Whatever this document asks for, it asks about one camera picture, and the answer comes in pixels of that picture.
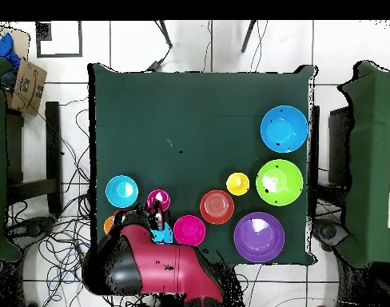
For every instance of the orange bowl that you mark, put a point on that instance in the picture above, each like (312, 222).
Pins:
(216, 207)

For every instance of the crimson cup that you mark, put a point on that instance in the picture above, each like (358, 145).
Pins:
(159, 195)

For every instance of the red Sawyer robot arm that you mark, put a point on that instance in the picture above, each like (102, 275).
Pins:
(169, 265)

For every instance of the yellow cup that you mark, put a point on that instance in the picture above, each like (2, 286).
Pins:
(237, 184)

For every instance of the dark green tablecloth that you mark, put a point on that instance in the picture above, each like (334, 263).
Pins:
(195, 121)

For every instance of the crimson small bowl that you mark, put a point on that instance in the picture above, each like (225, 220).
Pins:
(189, 230)

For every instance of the large blue bowl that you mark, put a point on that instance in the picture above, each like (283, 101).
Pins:
(284, 129)
(165, 236)

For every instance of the small blue bowl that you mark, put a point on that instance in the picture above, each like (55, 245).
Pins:
(121, 191)

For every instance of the large green bowl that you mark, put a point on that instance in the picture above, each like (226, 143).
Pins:
(279, 182)

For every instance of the large purple bowl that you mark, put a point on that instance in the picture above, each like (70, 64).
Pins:
(259, 237)

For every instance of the orange cup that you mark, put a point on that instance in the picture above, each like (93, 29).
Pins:
(108, 224)

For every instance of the black power adapter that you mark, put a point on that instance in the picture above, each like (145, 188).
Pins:
(155, 65)

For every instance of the black tripod leg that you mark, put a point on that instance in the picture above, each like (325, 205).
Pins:
(248, 35)
(165, 33)

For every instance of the black equipment box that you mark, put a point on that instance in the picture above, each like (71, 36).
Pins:
(340, 144)

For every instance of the grey stand base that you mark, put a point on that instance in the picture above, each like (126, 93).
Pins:
(329, 232)

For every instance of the cardboard box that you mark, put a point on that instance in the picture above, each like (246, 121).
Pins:
(27, 86)

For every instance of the blue cloth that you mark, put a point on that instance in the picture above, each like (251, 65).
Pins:
(3, 48)

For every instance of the black bench frame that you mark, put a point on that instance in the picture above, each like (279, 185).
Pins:
(52, 144)

